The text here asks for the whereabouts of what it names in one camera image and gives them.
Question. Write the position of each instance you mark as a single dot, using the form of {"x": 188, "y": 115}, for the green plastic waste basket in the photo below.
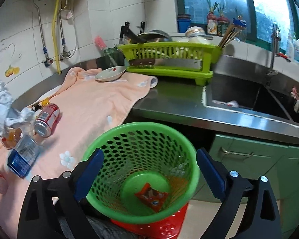
{"x": 138, "y": 153}

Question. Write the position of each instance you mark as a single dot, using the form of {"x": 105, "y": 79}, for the green utensil holder jar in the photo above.
{"x": 114, "y": 57}

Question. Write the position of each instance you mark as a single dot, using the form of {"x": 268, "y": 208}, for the orange Ovaltine snack packet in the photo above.
{"x": 151, "y": 197}

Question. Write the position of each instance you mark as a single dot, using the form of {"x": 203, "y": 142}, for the yellow snack wrapper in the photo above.
{"x": 40, "y": 104}

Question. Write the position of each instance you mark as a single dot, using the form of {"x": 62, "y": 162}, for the clear plastic cup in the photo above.
{"x": 27, "y": 128}

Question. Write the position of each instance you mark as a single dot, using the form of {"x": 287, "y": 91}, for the lime green dish rack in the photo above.
{"x": 173, "y": 59}

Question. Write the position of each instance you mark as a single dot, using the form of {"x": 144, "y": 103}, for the silver foil wrapper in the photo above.
{"x": 9, "y": 116}

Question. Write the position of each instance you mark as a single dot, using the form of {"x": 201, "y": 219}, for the black handled kitchen knife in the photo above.
{"x": 127, "y": 32}

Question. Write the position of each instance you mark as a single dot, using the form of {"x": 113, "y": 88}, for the red yellow drink carton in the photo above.
{"x": 11, "y": 138}

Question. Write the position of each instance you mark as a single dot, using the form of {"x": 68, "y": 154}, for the red soda can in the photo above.
{"x": 47, "y": 120}

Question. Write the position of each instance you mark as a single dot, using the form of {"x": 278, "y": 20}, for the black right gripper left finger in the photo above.
{"x": 38, "y": 218}

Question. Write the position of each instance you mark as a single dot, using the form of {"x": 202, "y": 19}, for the blue silver drink can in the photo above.
{"x": 22, "y": 157}

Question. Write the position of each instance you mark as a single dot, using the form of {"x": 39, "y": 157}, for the peach pink towel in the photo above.
{"x": 88, "y": 109}

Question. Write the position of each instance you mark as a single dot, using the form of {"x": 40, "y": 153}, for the bundle of chopsticks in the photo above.
{"x": 232, "y": 31}

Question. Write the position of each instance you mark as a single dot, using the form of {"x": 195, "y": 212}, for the white ceramic plate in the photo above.
{"x": 110, "y": 74}

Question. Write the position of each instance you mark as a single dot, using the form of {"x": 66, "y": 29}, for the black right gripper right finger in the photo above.
{"x": 261, "y": 218}

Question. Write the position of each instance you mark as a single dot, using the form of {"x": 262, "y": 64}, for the red plastic stool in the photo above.
{"x": 169, "y": 227}

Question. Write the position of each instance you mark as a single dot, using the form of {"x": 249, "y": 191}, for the pink bottle brush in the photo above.
{"x": 100, "y": 44}

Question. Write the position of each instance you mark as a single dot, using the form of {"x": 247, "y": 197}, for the steel sink faucet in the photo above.
{"x": 275, "y": 53}

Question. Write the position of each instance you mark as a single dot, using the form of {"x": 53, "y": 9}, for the green cabinet door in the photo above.
{"x": 251, "y": 159}

